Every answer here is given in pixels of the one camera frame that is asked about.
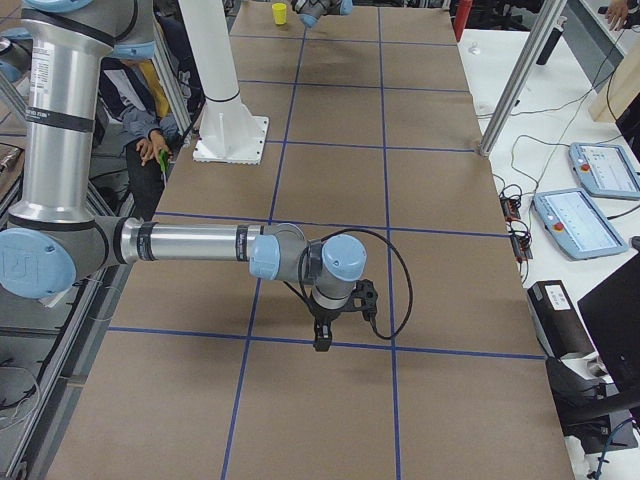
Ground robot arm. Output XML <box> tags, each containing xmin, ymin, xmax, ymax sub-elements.
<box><xmin>291</xmin><ymin>0</ymin><xmax>354</xmax><ymax>28</ymax></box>
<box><xmin>1</xmin><ymin>1</ymin><xmax>377</xmax><ymax>351</ymax></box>

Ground black monitor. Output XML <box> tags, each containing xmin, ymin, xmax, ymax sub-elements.
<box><xmin>578</xmin><ymin>254</ymin><xmax>640</xmax><ymax>391</ymax></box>

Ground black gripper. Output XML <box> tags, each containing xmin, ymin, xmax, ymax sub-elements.
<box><xmin>309</xmin><ymin>297</ymin><xmax>348</xmax><ymax>352</ymax></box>

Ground aluminium frame post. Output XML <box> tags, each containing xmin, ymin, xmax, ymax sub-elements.
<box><xmin>478</xmin><ymin>0</ymin><xmax>567</xmax><ymax>157</ymax></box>

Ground near blue teach pendant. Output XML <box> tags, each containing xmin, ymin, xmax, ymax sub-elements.
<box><xmin>533</xmin><ymin>188</ymin><xmax>628</xmax><ymax>260</ymax></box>

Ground black power box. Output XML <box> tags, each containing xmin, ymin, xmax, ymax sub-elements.
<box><xmin>527</xmin><ymin>280</ymin><xmax>595</xmax><ymax>360</ymax></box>

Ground blue teach pendant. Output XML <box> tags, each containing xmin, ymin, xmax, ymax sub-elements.
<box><xmin>533</xmin><ymin>188</ymin><xmax>628</xmax><ymax>260</ymax></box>
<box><xmin>569</xmin><ymin>143</ymin><xmax>639</xmax><ymax>200</ymax></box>

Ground far blue teach pendant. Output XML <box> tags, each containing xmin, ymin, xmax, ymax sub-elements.
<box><xmin>569</xmin><ymin>143</ymin><xmax>639</xmax><ymax>200</ymax></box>

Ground green scissors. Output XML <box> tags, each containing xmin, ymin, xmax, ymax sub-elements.
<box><xmin>157</xmin><ymin>149</ymin><xmax>170</xmax><ymax>185</ymax></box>

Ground red cylinder bottle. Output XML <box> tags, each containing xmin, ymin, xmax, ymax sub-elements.
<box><xmin>453</xmin><ymin>0</ymin><xmax>473</xmax><ymax>42</ymax></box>

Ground seated person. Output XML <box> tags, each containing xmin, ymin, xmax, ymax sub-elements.
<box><xmin>97</xmin><ymin>14</ymin><xmax>209</xmax><ymax>226</ymax></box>

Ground yellow plastic cup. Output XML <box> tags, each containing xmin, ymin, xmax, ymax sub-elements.
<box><xmin>271</xmin><ymin>2</ymin><xmax>287</xmax><ymax>26</ymax></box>

